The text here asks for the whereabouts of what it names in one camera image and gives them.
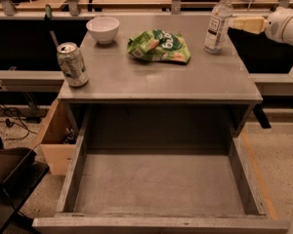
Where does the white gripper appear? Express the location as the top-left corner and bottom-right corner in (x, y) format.
(229, 7), (293, 47)

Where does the clear plastic water bottle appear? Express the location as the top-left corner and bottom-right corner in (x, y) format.
(204, 0), (233, 55)

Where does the silver green soda can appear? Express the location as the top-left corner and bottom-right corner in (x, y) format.
(57, 42), (88, 87)

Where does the green chip bag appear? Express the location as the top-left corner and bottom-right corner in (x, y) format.
(127, 29), (190, 63)

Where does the white ceramic bowl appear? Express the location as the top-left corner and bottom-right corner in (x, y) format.
(86, 17), (120, 44)

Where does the grey cabinet with open drawer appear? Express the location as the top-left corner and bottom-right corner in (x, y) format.
(33, 13), (288, 234)

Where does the light wooden box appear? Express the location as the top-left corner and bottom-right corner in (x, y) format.
(36, 99), (75, 176)

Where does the black chair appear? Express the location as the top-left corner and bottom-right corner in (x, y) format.
(0, 137), (50, 234)

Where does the green handled tool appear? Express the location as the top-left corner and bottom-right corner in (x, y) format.
(44, 4), (59, 47)

